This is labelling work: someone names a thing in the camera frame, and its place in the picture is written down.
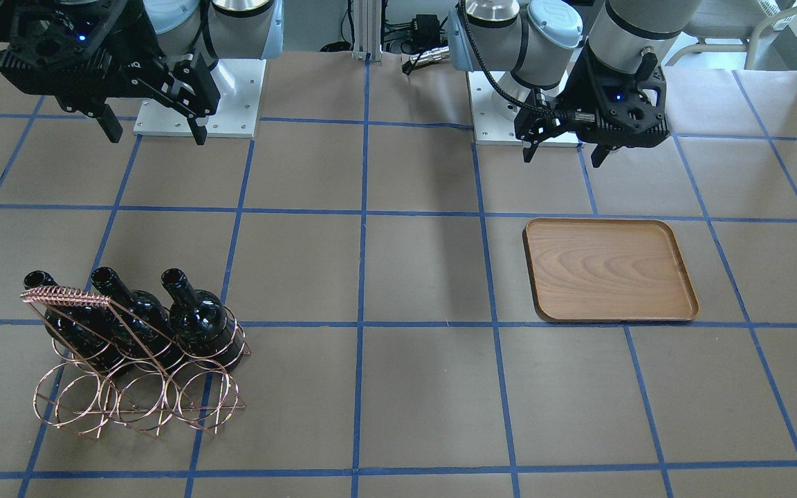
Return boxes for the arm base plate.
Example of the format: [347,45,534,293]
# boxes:
[133,59,268,139]
[467,69,580,148]

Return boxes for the white chair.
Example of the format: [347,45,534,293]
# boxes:
[662,1,797,71]

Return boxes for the wooden tray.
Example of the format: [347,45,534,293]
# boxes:
[523,218,699,322]

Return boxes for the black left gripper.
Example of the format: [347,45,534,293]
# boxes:
[513,48,670,168]

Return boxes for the dark wine bottle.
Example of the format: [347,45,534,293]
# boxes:
[161,268,244,372]
[91,267,185,374]
[44,306,131,378]

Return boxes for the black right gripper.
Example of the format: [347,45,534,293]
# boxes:
[0,1,219,146]

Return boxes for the black power adapter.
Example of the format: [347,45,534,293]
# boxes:
[409,14,441,51]

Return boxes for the aluminium frame post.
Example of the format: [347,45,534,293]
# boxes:
[350,0,385,65]

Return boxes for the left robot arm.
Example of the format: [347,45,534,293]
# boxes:
[447,1,699,167]

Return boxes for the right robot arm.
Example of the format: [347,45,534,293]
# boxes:
[0,1,284,145]

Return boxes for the copper wire bottle basket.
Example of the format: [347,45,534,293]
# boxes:
[20,285,253,439]

